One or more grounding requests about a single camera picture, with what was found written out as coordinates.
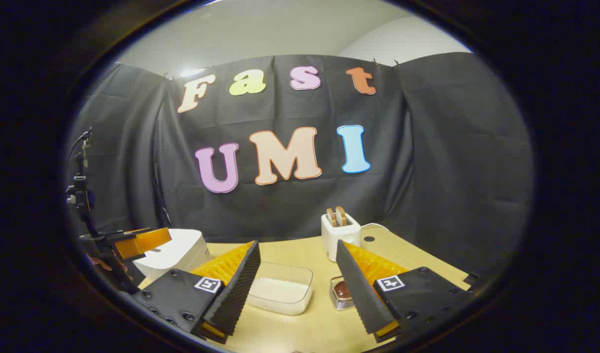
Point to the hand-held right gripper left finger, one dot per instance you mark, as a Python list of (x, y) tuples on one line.
[(236, 294)]

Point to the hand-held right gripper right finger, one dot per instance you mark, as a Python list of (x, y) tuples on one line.
[(361, 294)]

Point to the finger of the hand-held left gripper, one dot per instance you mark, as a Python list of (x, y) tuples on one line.
[(147, 241)]

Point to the brown wooden spoon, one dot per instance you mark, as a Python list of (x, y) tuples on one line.
[(343, 290)]

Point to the white rice cooker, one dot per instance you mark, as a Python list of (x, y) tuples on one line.
[(182, 252)]

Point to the white rice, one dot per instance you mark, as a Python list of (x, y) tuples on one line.
[(280, 291)]

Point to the white toaster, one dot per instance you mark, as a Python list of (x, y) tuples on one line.
[(341, 240)]

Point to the clear plastic container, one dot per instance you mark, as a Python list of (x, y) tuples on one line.
[(300, 274)]

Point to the brown bread slice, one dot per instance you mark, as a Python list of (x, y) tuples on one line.
[(341, 215), (331, 217)]

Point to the black backdrop cloth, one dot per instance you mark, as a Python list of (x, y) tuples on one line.
[(427, 147)]

